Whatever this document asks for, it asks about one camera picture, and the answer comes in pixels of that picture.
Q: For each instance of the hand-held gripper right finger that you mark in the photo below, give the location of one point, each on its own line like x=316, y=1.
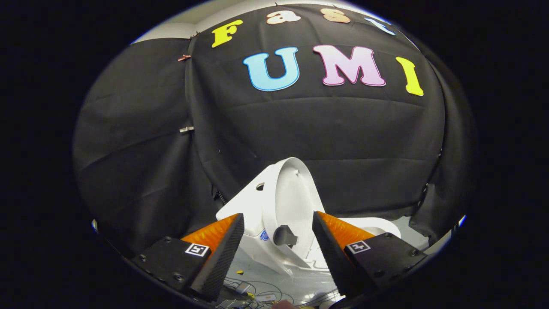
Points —
x=332, y=257

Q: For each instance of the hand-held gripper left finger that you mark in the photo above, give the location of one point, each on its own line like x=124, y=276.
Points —
x=221, y=266

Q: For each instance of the black round lid knob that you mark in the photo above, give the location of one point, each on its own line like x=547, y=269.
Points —
x=283, y=236

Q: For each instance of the white toilet lid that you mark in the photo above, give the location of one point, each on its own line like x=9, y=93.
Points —
x=291, y=197

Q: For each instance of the white toilet tank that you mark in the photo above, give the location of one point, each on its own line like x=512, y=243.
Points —
x=246, y=210

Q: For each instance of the black backdrop cloth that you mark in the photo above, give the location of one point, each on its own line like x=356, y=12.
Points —
x=321, y=128

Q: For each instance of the silver cloth clip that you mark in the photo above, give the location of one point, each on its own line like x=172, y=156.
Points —
x=186, y=129

